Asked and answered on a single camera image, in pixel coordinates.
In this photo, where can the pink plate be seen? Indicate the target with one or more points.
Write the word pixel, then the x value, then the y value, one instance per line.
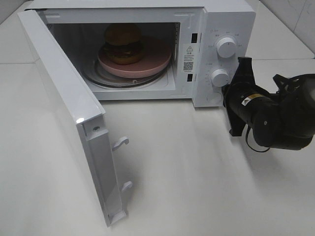
pixel 157 55

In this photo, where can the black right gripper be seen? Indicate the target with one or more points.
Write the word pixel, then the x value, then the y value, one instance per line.
pixel 244 101

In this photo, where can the white microwave door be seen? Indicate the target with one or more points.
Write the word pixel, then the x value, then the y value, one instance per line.
pixel 79 115

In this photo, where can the white microwave oven body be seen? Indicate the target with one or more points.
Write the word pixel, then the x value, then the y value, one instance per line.
pixel 190 27

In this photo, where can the burger with lettuce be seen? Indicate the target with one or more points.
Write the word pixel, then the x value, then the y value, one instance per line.
pixel 123 43

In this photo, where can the round door release button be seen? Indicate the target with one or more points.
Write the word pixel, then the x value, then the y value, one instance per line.
pixel 215 98

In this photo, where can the glass microwave turntable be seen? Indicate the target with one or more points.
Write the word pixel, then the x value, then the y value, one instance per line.
pixel 96 74

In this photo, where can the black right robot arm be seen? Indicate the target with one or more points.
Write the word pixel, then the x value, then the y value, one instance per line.
pixel 284 119

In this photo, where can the white dial knob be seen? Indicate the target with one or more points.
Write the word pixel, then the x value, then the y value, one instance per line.
pixel 226 47
pixel 220 78

